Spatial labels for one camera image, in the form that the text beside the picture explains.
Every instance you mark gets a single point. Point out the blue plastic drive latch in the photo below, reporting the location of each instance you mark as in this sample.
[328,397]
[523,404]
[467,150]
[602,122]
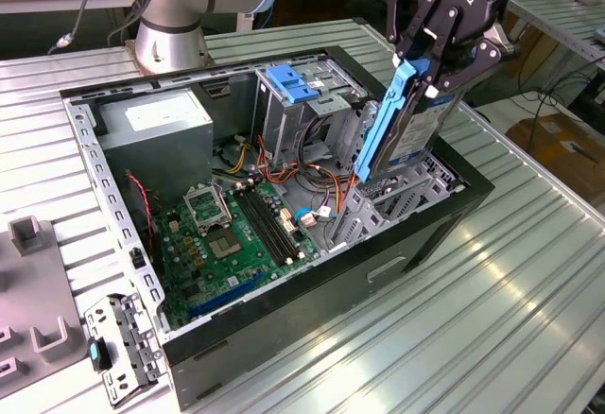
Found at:
[290,85]

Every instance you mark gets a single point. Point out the black latch with blue button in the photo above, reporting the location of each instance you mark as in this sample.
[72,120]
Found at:
[101,357]

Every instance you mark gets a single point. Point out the hinged metal card bracket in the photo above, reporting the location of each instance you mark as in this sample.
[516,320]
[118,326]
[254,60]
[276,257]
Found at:
[101,312]

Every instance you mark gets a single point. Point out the green motherboard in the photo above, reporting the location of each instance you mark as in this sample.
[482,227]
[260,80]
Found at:
[222,281]

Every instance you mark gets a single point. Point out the CPU socket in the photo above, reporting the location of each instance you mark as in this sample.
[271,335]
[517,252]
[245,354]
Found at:
[224,246]

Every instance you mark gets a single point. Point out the black open PC case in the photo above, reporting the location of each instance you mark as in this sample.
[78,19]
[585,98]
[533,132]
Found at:
[307,319]

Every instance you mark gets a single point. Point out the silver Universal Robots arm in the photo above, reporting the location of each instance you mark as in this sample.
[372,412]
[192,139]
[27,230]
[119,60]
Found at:
[165,40]

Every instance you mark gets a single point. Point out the black RAM slot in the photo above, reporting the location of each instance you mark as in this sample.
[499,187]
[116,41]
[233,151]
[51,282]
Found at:
[260,227]
[274,220]

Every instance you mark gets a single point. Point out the grey parts rack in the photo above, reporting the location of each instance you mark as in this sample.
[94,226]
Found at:
[33,286]

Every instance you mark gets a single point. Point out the grey Dell power supply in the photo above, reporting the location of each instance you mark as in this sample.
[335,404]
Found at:
[156,149]

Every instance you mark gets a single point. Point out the blue expansion slot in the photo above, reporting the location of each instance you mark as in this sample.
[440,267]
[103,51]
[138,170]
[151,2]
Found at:
[222,298]

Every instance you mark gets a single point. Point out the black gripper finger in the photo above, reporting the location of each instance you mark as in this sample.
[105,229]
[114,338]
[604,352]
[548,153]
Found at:
[472,62]
[399,12]

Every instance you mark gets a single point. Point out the hard disk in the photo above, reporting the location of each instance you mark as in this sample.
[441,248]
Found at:
[411,125]

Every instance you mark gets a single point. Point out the grey metal disk bay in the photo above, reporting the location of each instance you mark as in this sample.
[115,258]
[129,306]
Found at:
[359,215]

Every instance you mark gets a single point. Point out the grey optical drive cage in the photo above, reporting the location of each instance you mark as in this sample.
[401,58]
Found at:
[276,121]

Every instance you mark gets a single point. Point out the brown cardboard floor box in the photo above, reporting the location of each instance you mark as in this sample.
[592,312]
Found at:
[553,149]

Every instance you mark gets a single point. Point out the metal slat side table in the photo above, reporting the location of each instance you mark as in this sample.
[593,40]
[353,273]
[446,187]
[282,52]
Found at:
[567,22]

